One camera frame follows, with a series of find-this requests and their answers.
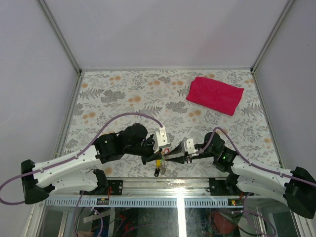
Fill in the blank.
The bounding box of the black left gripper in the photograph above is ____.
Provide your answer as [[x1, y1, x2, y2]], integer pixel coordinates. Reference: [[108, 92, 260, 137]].
[[125, 135, 164, 166]]

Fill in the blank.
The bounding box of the metal key organiser with rings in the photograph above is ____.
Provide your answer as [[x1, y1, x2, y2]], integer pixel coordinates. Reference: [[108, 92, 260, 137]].
[[155, 153, 168, 175]]

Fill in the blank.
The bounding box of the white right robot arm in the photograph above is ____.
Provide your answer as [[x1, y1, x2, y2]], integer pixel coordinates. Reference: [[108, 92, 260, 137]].
[[166, 132, 316, 219]]

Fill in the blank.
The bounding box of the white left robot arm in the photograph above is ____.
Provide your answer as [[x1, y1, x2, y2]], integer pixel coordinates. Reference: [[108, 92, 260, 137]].
[[21, 123, 169, 204]]

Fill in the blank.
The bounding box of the pink folded cloth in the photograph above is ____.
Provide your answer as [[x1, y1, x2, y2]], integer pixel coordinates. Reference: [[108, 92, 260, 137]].
[[186, 77, 244, 116]]

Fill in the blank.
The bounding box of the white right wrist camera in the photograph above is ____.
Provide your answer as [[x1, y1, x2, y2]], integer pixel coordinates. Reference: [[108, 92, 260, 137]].
[[180, 138, 197, 155]]

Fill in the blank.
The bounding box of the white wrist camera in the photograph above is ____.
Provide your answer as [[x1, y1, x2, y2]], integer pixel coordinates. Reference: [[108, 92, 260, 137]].
[[180, 138, 197, 155], [153, 126, 171, 153]]

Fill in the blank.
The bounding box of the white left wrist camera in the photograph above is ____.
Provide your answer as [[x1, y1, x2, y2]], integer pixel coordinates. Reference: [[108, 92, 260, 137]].
[[153, 126, 171, 153]]

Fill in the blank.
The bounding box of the aluminium mounting rail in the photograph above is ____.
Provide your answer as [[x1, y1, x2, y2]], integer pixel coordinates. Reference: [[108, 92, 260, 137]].
[[49, 177, 302, 198]]

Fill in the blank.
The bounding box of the white slotted cable duct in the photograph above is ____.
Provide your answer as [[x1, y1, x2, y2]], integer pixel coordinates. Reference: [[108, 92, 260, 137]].
[[46, 197, 243, 208]]

